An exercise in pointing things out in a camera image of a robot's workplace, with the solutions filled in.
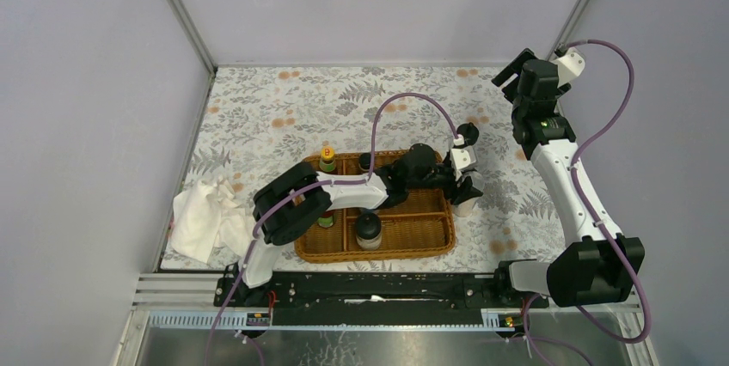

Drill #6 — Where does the black cap white jar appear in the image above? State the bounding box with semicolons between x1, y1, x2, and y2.
354;212;383;251

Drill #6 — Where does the silver lid shaker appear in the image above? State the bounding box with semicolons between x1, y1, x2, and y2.
452;198;478;217

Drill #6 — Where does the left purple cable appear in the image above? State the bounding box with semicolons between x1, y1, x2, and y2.
204;92;463;366

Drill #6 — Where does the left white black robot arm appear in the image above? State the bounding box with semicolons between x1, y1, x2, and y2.
233;143;484;307

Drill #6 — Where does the floral table mat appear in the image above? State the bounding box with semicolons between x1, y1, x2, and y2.
184;67;565;272

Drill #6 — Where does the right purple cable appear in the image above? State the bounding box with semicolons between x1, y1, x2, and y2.
521;39;653;366

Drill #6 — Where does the wicker divided basket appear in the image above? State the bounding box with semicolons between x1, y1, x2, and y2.
293;149;456;265

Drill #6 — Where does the purple cable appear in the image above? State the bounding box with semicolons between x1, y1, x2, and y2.
204;92;463;366
521;39;653;366

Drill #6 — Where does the small dark spice jar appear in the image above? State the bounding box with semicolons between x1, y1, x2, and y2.
358;152;373;173

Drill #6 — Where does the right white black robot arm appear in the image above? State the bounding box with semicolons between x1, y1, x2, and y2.
492;48;645;308

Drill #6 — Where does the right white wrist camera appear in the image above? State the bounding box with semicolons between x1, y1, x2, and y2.
552;47;585;88

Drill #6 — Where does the white crumpled cloth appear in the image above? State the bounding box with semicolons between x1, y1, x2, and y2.
169;176;254;264

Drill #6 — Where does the black spout seed bottle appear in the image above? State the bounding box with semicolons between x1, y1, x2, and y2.
456;122;480;148

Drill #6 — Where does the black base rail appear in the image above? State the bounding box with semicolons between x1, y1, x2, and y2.
212;267;530;326

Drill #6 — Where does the yellow cap sauce bottle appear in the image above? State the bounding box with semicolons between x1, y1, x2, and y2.
319;146;337;174
317;210;335;229

